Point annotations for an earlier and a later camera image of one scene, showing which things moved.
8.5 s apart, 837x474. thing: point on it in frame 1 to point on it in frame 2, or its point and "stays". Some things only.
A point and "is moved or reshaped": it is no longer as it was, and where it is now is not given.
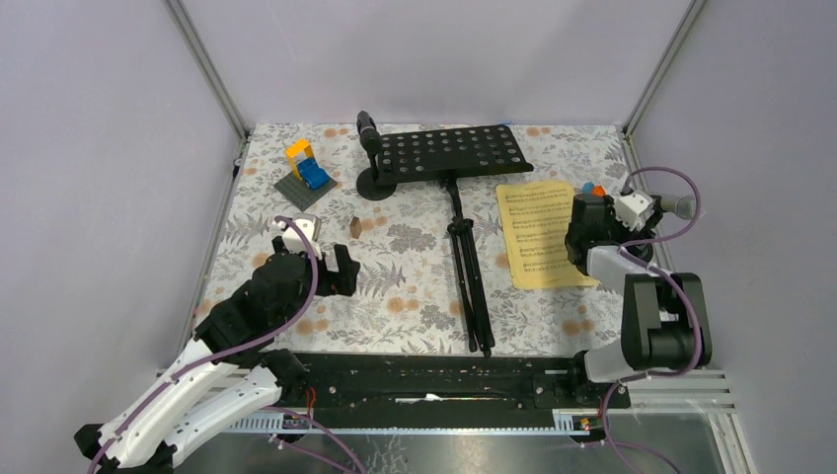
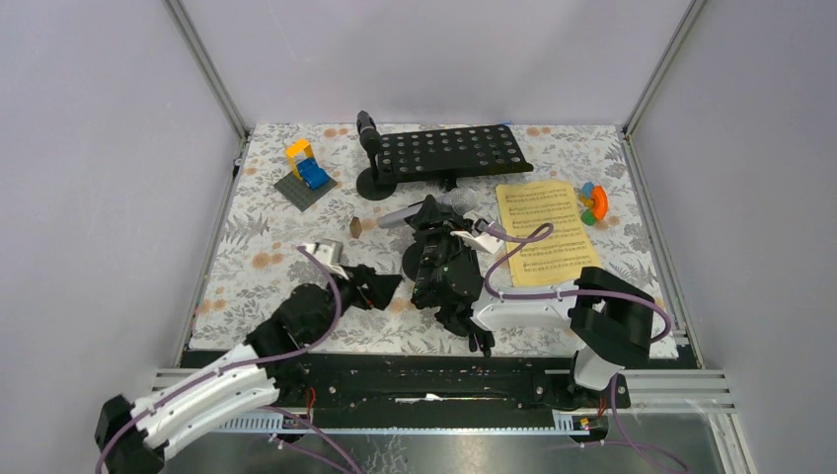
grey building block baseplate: (297, 192) stays
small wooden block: (355, 227) stays
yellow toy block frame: (303, 145) stays
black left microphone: (369, 136) stays
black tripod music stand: (453, 155) is moved or reshaped
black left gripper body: (332, 281) to (350, 293)
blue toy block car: (314, 176) stays
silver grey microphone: (683, 205) to (463, 201)
